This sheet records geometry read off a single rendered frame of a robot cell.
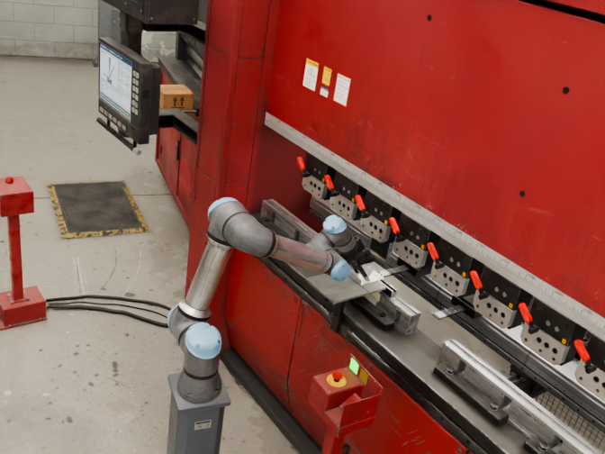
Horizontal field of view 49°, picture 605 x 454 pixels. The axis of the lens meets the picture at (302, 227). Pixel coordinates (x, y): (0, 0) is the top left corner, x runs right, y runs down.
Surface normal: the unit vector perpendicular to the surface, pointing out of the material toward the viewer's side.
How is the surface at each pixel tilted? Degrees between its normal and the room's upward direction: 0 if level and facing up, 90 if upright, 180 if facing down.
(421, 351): 0
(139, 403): 0
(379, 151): 90
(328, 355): 90
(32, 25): 90
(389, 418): 90
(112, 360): 0
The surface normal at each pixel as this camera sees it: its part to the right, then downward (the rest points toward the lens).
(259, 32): 0.57, 0.45
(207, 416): 0.37, 0.47
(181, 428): -0.39, 0.37
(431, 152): -0.81, 0.16
